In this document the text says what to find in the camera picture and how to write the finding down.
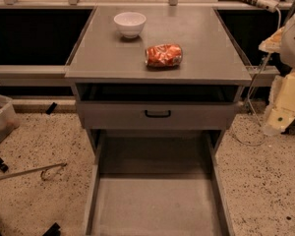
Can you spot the clear plastic storage bin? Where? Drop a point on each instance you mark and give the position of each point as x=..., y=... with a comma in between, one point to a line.
x=8, y=117

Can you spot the grey metal drawer cabinet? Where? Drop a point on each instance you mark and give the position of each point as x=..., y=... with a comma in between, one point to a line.
x=156, y=88

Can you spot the black object bottom floor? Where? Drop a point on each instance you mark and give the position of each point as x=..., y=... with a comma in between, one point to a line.
x=54, y=230

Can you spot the white ceramic bowl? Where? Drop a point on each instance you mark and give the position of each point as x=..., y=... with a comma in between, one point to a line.
x=130, y=24

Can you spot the black block near baseboard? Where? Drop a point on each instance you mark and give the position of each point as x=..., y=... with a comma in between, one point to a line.
x=51, y=108

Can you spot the open grey middle drawer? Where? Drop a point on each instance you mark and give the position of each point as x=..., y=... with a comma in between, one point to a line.
x=163, y=185

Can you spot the metal rod with hook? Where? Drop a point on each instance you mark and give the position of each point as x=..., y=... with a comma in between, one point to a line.
x=44, y=168

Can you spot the crushed orange soda can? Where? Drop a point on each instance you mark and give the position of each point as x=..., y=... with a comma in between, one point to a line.
x=164, y=55

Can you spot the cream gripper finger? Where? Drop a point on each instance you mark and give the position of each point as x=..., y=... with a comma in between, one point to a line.
x=280, y=112
x=273, y=43

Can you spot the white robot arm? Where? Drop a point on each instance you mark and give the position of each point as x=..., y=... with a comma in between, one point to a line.
x=287, y=50

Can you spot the closed top drawer black handle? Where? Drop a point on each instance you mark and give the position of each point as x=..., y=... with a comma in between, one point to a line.
x=155, y=116

